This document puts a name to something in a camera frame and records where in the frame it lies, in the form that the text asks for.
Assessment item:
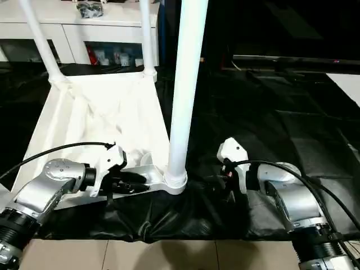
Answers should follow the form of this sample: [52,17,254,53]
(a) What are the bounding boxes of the white sideboard cabinet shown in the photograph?
[0,0,160,68]

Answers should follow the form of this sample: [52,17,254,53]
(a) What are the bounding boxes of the dark glittery ornament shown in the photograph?
[75,1,105,20]

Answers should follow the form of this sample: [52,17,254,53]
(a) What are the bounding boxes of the white plastic table top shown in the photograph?
[12,69,188,211]

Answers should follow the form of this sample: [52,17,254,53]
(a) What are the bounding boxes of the white low furniture top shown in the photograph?
[325,73,360,110]

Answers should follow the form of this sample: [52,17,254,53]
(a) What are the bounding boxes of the black flat board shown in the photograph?
[232,54,360,65]

